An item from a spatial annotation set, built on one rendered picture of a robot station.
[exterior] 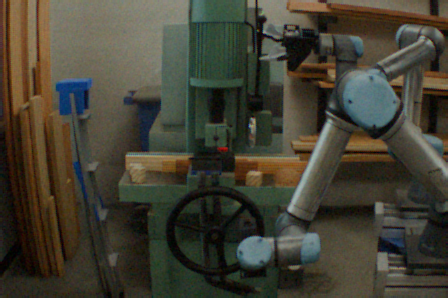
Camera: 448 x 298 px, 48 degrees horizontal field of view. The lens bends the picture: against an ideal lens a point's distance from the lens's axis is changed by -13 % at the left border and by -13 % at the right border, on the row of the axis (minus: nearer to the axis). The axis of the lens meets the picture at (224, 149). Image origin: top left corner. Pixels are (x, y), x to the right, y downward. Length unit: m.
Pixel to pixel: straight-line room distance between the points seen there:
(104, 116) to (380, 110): 3.27
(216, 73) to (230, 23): 0.17
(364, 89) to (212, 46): 0.74
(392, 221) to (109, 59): 2.78
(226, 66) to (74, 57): 2.58
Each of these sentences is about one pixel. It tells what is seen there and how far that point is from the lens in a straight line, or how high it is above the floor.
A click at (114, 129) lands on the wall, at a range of 4.27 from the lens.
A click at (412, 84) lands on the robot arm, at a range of 2.05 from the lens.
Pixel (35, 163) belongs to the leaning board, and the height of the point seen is 0.69.
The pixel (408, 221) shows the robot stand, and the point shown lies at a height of 0.75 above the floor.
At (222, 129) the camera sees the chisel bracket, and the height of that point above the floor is 1.06.
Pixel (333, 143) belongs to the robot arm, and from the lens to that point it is 1.35.
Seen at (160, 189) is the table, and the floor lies 0.89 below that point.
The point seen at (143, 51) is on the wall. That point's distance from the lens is 4.17.
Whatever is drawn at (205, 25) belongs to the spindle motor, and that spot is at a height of 1.40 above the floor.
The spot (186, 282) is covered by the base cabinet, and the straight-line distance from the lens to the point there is 1.92.
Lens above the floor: 1.41
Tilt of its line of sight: 13 degrees down
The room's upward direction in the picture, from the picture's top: 1 degrees clockwise
